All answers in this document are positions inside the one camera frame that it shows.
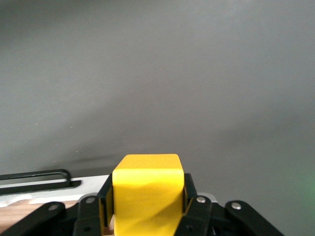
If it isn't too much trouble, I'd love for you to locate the black metal drawer handle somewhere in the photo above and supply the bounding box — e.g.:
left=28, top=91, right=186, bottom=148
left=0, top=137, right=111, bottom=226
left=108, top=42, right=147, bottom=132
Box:
left=0, top=169, right=82, bottom=195

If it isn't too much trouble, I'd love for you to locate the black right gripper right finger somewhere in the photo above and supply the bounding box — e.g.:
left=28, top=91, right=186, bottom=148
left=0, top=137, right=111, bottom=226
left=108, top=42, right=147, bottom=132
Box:
left=172, top=173, right=284, bottom=236

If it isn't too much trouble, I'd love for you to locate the white-front drawer with handle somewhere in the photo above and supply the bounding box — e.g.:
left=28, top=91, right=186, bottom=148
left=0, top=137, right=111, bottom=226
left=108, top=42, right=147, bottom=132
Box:
left=0, top=174, right=218, bottom=236

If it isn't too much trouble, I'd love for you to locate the yellow cube block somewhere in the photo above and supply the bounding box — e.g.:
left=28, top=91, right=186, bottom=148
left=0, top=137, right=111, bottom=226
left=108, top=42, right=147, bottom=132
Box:
left=112, top=154, right=185, bottom=236

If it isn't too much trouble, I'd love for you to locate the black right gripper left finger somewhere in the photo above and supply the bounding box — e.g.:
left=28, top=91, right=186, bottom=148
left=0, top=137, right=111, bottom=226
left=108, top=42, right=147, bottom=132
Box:
left=0, top=173, right=116, bottom=236

